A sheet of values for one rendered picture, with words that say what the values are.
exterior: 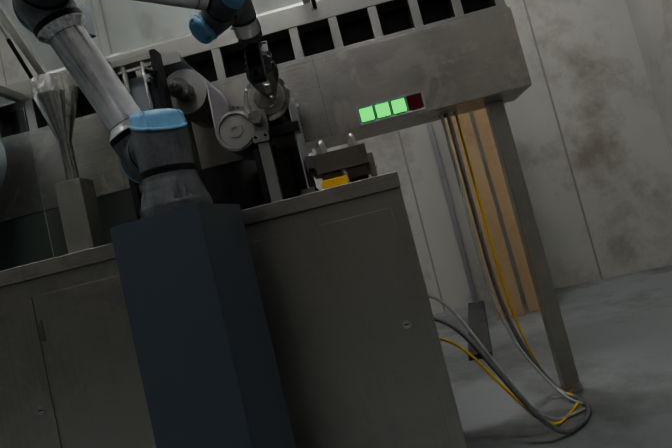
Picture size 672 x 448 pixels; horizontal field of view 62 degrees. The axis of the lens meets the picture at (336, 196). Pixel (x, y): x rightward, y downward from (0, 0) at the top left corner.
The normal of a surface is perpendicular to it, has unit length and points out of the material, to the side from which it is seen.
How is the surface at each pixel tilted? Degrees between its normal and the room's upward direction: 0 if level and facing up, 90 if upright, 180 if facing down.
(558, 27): 90
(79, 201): 90
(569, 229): 90
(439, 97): 90
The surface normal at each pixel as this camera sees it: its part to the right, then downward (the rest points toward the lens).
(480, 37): -0.07, -0.06
